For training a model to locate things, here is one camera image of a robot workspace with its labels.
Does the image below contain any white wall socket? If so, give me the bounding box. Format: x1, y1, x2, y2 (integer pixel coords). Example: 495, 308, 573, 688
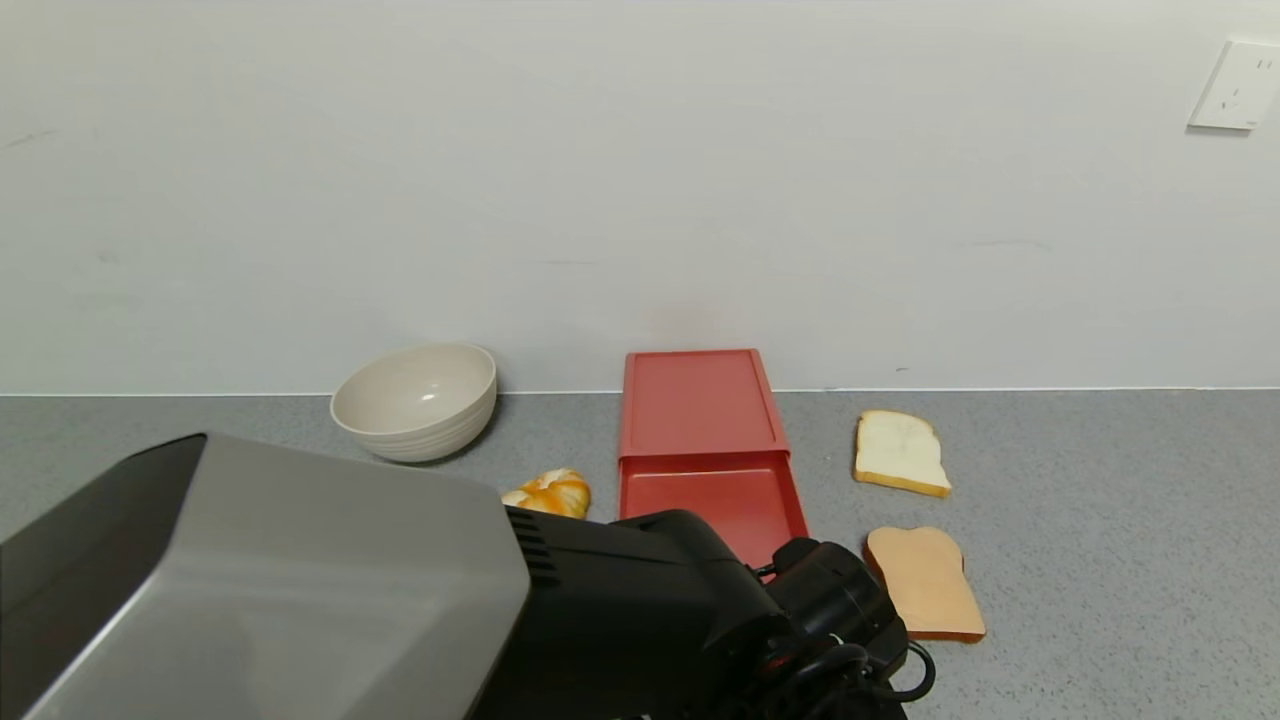
1188, 38, 1280, 131

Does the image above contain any brown toast slice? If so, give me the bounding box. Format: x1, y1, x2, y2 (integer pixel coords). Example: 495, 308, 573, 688
863, 526, 988, 644

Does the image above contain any black wrist cable bundle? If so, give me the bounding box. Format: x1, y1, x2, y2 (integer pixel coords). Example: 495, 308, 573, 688
755, 560, 937, 720

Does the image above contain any beige ribbed bowl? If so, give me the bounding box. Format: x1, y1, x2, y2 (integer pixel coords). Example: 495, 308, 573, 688
330, 343, 499, 464

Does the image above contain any white bread slice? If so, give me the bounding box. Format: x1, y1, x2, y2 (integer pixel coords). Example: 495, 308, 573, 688
854, 409, 953, 499

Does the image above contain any orange striped bread bun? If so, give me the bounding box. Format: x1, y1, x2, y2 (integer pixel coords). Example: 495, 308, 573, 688
501, 468, 592, 521

